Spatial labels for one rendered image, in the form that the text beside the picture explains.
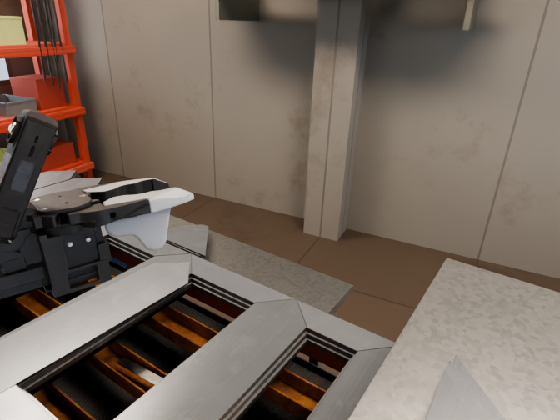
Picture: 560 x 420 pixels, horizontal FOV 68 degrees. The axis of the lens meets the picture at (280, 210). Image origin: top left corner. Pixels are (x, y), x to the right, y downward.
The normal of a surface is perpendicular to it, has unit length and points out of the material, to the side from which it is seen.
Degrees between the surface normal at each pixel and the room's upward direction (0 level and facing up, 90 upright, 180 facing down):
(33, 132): 82
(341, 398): 0
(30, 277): 82
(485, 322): 0
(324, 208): 90
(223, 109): 90
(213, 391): 0
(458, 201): 90
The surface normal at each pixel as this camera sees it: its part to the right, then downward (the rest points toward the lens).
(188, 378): 0.04, -0.91
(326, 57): -0.43, 0.36
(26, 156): 0.62, 0.21
